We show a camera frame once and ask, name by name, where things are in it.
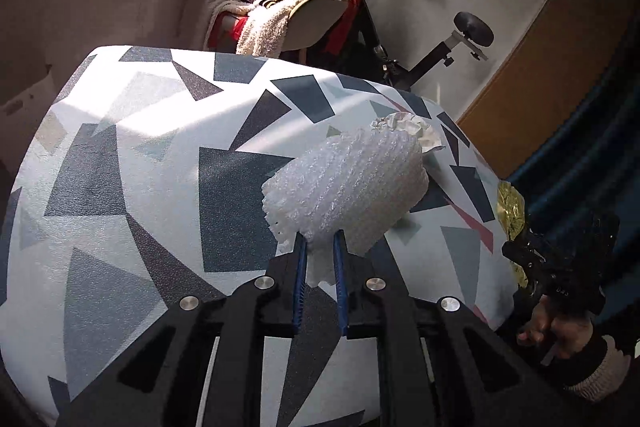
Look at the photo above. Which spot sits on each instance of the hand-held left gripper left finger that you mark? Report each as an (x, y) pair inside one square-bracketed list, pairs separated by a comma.
[(300, 277)]

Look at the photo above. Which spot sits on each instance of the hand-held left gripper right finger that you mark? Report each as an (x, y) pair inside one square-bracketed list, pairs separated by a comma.
[(340, 277)]

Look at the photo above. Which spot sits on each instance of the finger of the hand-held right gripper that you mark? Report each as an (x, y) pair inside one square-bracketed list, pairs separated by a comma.
[(535, 274), (522, 247)]

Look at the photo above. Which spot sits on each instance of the gold foil wrapper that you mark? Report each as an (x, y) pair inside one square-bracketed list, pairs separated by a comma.
[(510, 207)]

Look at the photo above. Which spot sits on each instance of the white foam net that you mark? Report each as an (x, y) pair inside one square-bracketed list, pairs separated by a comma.
[(350, 177)]

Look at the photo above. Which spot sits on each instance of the person's right hand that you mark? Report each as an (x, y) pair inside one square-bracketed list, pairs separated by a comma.
[(565, 332)]

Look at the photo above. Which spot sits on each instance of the crumpled white paper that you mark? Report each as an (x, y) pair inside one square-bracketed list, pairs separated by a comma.
[(407, 124)]

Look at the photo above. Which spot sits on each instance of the wooden door panel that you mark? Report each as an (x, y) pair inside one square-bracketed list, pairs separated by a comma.
[(550, 82)]

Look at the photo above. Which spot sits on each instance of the white fleece blanket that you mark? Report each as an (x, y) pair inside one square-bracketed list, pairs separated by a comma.
[(265, 27)]

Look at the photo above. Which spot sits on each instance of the red garment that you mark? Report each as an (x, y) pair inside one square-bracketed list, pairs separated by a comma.
[(352, 9)]

